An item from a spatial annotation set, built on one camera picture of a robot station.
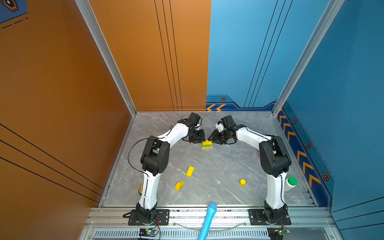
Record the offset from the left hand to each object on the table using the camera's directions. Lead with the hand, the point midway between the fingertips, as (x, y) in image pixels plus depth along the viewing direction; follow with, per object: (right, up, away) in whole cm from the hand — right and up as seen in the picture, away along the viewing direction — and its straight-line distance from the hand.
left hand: (205, 139), depth 96 cm
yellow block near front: (-15, -25, -13) cm, 32 cm away
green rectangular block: (+1, -4, +1) cm, 5 cm away
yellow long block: (-10, -18, -7) cm, 22 cm away
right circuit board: (+32, -42, -26) cm, 59 cm away
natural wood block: (+3, -6, +3) cm, 7 cm away
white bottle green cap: (+42, -21, -20) cm, 51 cm away
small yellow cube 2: (+2, -2, -2) cm, 3 cm away
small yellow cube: (-1, -2, -2) cm, 3 cm away
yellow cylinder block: (+20, -23, -14) cm, 33 cm away
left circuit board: (-29, -42, -25) cm, 57 cm away
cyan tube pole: (0, -37, -25) cm, 45 cm away
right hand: (+2, 0, 0) cm, 2 cm away
